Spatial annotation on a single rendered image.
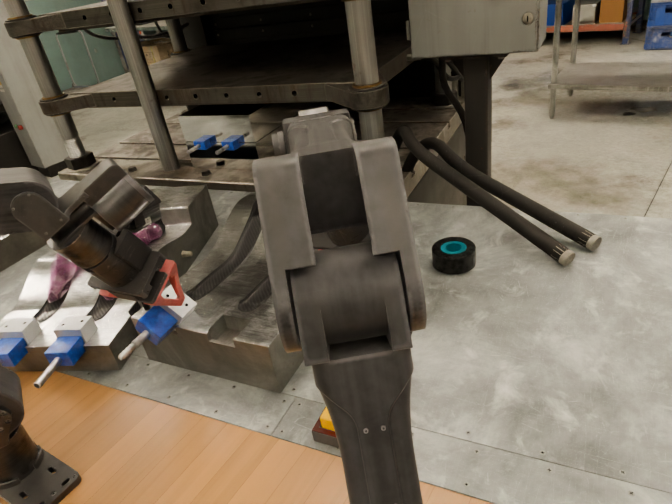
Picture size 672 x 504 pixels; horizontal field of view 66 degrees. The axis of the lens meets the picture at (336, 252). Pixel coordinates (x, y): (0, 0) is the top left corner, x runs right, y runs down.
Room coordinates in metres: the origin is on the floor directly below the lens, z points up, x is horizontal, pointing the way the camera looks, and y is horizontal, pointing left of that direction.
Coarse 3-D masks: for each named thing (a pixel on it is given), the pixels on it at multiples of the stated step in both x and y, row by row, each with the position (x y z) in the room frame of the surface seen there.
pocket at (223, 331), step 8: (224, 320) 0.65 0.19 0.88; (232, 320) 0.65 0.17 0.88; (240, 320) 0.64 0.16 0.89; (248, 320) 0.63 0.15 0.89; (216, 328) 0.63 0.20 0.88; (224, 328) 0.65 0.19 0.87; (232, 328) 0.65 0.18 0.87; (240, 328) 0.64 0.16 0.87; (208, 336) 0.61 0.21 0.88; (216, 336) 0.63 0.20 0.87; (224, 336) 0.63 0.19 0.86; (232, 336) 0.63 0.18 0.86; (224, 344) 0.60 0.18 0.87; (232, 344) 0.60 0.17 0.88
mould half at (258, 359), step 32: (224, 256) 0.84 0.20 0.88; (256, 256) 0.82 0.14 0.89; (224, 288) 0.73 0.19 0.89; (192, 320) 0.65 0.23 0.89; (256, 320) 0.62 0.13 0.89; (160, 352) 0.67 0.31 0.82; (192, 352) 0.63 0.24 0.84; (224, 352) 0.60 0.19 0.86; (256, 352) 0.57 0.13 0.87; (256, 384) 0.58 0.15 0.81
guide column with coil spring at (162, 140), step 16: (112, 0) 1.66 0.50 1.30; (112, 16) 1.67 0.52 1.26; (128, 16) 1.67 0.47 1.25; (128, 32) 1.67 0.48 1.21; (128, 48) 1.66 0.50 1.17; (128, 64) 1.67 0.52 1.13; (144, 64) 1.68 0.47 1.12; (144, 80) 1.67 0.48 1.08; (144, 96) 1.66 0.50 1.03; (144, 112) 1.67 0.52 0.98; (160, 112) 1.68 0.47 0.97; (160, 128) 1.67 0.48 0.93; (160, 144) 1.66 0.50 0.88; (160, 160) 1.68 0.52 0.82; (176, 160) 1.68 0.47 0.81
